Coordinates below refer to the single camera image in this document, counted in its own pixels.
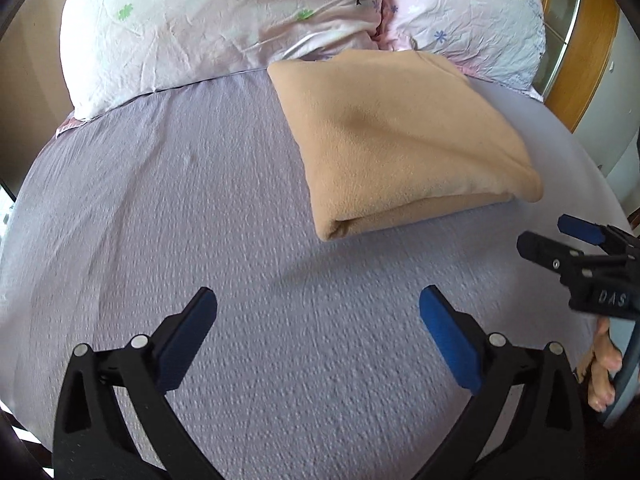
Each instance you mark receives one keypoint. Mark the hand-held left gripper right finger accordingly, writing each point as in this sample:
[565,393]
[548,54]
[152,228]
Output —
[450,340]

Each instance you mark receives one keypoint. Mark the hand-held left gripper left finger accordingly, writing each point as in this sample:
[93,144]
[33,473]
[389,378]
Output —
[186,332]

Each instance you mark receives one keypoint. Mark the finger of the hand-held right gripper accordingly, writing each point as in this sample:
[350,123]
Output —
[547,255]
[580,229]

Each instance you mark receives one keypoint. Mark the grey slipper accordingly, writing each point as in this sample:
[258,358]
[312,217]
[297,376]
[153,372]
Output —
[627,360]

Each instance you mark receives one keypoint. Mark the person's bare foot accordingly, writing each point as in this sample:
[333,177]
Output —
[602,370]

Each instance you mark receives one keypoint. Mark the bed with lavender sheet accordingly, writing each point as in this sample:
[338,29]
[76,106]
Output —
[210,240]

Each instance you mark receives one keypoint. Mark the folded beige fleece cloth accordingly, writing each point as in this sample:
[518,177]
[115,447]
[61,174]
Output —
[395,145]

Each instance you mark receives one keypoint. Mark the pink floral pillow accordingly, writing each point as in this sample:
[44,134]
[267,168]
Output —
[465,15]

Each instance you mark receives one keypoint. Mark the white floral pillow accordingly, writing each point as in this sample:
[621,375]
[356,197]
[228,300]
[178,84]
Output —
[190,25]

